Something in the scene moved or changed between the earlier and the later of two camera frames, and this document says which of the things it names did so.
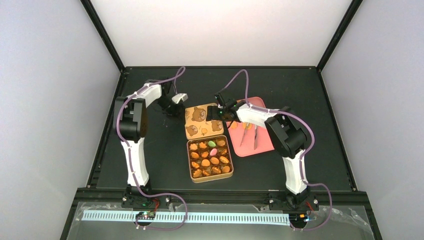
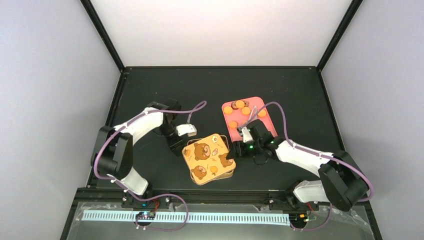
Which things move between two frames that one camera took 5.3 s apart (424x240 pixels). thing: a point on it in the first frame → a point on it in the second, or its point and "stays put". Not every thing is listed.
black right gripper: (211, 114) → (237, 150)
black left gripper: (178, 111) → (176, 143)
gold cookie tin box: (209, 158) stays put
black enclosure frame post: (94, 16) stays put
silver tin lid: (196, 125) → (206, 159)
